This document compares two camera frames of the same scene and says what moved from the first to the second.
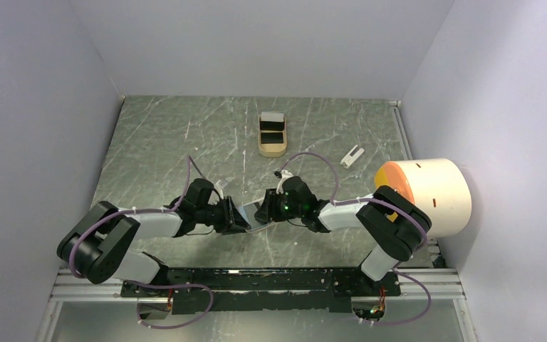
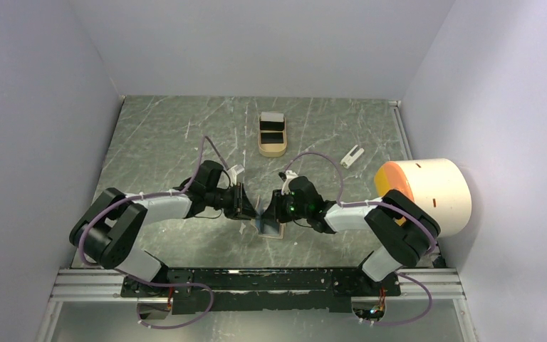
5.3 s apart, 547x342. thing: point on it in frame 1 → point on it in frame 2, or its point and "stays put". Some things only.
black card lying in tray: (271, 137) stays put
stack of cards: (272, 121) stays put
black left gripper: (231, 216) → (241, 206)
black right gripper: (268, 211) stays put
